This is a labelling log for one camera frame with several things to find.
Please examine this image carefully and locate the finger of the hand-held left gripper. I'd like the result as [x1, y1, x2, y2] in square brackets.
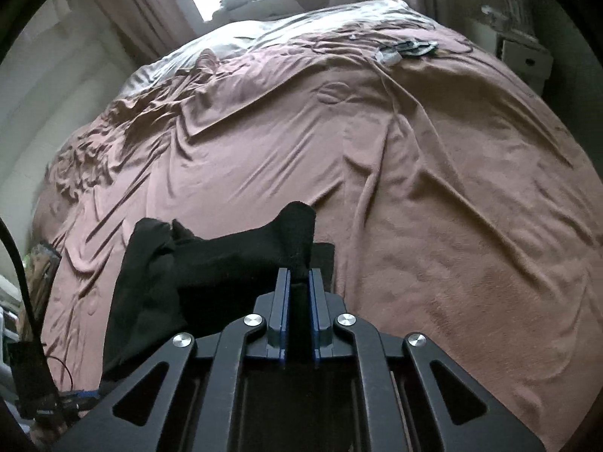
[59, 388, 102, 408]

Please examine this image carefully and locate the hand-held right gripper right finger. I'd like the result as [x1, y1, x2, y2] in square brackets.
[308, 267, 549, 452]

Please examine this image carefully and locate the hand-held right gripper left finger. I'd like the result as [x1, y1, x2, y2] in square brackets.
[49, 267, 290, 452]

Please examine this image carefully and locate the black sweater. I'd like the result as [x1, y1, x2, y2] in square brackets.
[101, 202, 336, 382]

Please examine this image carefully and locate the brown fleece blanket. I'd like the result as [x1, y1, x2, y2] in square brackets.
[31, 0, 603, 450]

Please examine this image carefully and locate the dark striped item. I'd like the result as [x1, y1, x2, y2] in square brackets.
[381, 38, 439, 57]

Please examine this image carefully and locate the white cardboard box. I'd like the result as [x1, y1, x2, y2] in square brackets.
[502, 40, 554, 88]

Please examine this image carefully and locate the black cable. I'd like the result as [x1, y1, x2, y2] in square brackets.
[0, 219, 41, 344]

